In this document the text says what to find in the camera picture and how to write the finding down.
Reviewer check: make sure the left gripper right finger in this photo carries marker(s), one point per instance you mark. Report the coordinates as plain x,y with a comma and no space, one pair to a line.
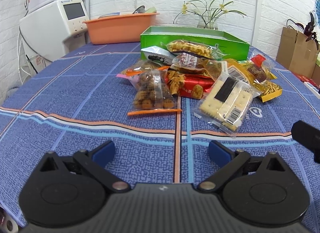
230,164

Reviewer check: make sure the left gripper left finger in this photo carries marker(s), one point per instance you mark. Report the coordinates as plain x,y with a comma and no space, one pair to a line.
93,164

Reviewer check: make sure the clear pack of crackers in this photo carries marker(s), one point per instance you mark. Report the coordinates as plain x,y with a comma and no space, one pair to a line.
227,103

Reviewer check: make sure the yellow snack bag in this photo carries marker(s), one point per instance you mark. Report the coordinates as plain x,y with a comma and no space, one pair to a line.
268,90

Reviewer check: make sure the red nut snack packet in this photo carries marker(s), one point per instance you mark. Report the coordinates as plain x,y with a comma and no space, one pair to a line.
188,85

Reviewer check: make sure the clear pack with red label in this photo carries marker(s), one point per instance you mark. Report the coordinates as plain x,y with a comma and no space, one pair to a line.
260,66

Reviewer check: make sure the clear bag of brown balls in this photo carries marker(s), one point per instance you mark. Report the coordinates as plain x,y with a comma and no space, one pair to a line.
153,95

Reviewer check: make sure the white silver snack packet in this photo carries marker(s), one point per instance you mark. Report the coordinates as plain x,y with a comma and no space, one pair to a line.
158,54

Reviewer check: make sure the clear bag of yellow crisps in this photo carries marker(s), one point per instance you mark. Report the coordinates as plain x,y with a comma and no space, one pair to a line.
196,49

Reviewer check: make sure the pink edged snack packet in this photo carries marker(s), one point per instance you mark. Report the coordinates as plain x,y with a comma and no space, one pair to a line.
132,73

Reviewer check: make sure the red booklet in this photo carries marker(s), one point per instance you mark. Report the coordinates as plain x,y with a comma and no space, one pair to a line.
306,79

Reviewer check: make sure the blue patterned tablecloth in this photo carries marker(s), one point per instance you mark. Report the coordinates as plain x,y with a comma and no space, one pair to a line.
79,102

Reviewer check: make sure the brown paper bag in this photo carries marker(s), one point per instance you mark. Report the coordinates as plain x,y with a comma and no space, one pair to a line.
297,54

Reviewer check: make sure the dark red leafed plant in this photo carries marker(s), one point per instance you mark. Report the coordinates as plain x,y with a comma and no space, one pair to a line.
308,30

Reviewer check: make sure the green cardboard box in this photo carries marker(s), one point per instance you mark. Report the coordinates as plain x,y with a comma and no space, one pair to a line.
228,44

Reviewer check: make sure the blue paper fan decoration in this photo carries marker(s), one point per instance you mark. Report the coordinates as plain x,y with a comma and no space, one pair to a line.
316,12

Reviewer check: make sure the orange plastic basin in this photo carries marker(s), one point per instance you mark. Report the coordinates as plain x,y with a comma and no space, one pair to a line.
119,28

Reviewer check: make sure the white machine with screen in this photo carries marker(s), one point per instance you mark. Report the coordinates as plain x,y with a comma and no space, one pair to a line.
54,30

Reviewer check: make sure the orchid plant in glass vase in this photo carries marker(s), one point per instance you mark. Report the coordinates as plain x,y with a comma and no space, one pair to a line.
207,12

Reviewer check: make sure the steel bowl in basin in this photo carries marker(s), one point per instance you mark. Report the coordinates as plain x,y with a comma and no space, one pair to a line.
140,10

